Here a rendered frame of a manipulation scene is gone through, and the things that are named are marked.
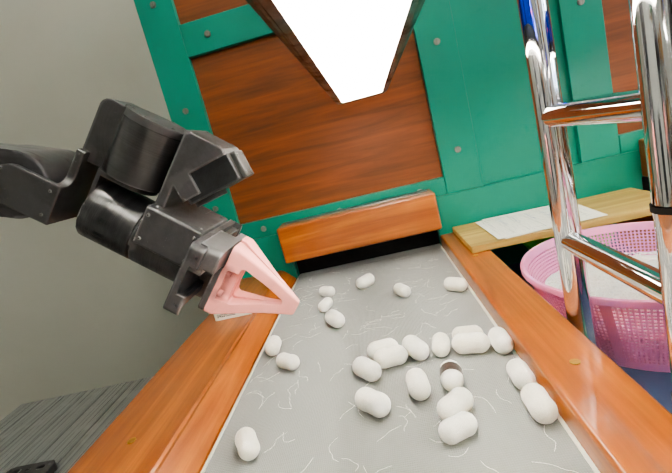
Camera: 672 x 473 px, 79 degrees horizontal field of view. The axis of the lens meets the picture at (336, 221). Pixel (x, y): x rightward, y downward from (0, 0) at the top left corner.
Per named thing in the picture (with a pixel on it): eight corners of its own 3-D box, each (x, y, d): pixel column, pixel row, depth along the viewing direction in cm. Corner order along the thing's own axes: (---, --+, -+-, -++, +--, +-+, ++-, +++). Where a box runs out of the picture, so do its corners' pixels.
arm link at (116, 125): (206, 136, 41) (94, 79, 40) (171, 134, 32) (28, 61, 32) (162, 237, 43) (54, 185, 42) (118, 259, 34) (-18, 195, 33)
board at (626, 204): (472, 254, 65) (471, 246, 65) (453, 232, 80) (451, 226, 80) (694, 206, 61) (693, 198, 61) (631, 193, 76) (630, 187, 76)
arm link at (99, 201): (186, 195, 40) (122, 162, 40) (158, 201, 34) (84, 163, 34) (159, 256, 41) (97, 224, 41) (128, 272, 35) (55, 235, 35)
